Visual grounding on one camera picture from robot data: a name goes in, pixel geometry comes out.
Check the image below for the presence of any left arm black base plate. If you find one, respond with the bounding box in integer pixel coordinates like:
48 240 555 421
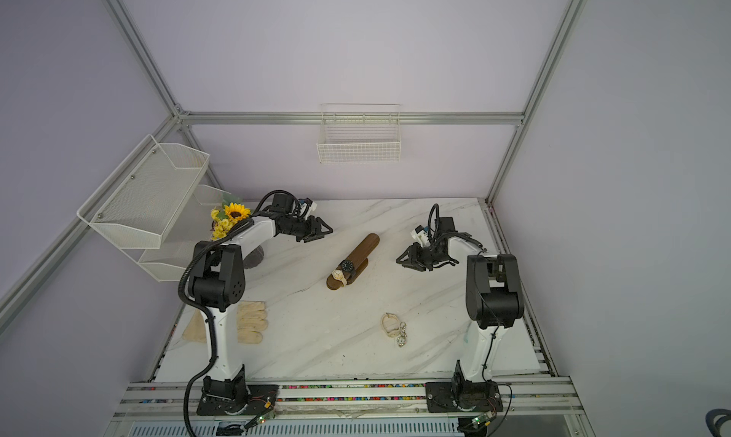
196 382 280 416

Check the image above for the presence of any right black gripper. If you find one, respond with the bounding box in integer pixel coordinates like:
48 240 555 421
397 243 451 271

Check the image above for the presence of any lower white mesh shelf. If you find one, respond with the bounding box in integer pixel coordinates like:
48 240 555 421
122 185 230 282

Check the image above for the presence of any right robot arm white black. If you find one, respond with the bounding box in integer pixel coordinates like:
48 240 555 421
396 217 525 387

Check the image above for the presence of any white wire wall basket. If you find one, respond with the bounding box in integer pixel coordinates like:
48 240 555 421
317 103 402 165

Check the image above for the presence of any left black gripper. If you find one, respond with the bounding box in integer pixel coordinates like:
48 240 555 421
284 215 333 244

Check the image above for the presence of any wooden watch stand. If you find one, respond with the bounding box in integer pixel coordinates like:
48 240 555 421
326 233 380 290

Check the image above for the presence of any aluminium rail frame front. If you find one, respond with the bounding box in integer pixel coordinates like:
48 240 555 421
105 376 594 436

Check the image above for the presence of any white mesh shelf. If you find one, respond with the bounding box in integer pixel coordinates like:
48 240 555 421
122 185 230 282
77 136 209 250

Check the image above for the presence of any upper white mesh shelf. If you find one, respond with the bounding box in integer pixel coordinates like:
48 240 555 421
77 136 209 250

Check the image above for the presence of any sunflower bouquet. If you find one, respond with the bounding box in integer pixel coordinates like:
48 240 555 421
211 195 252 241

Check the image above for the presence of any beige band watch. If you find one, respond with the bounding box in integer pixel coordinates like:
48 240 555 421
331 269 348 286

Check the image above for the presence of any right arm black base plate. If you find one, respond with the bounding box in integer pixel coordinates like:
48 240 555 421
425 380 504 413

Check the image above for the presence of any beige work glove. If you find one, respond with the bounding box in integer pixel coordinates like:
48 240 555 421
182 301 268 345

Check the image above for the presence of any black cable loop corner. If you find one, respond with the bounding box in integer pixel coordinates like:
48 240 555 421
704 408 731 437

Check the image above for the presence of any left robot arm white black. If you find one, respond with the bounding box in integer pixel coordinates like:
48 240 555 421
177 190 333 436

